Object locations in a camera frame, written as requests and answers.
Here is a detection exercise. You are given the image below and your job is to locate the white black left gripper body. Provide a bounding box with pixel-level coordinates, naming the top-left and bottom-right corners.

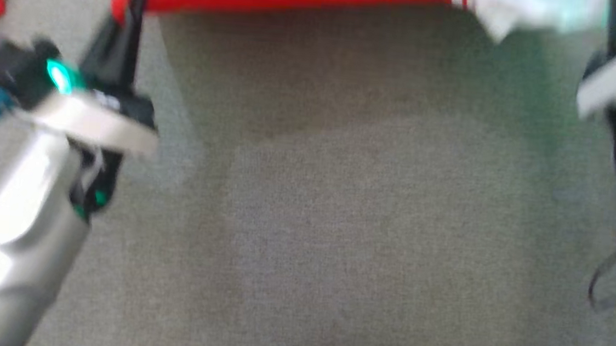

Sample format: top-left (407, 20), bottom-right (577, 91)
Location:
top-left (10, 54), bottom-right (165, 228)

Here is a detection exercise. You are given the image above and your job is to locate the large grey sofa seat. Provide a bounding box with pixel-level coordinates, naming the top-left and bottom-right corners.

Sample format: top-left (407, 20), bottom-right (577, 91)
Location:
top-left (0, 0), bottom-right (616, 346)

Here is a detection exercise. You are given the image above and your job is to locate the thin right arm cable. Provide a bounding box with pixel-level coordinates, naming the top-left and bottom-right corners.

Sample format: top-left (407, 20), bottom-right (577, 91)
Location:
top-left (587, 249), bottom-right (616, 314)

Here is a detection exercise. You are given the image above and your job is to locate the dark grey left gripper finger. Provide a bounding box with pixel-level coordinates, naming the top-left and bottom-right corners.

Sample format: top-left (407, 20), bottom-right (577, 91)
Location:
top-left (118, 0), bottom-right (147, 98)
top-left (81, 12), bottom-right (129, 80)

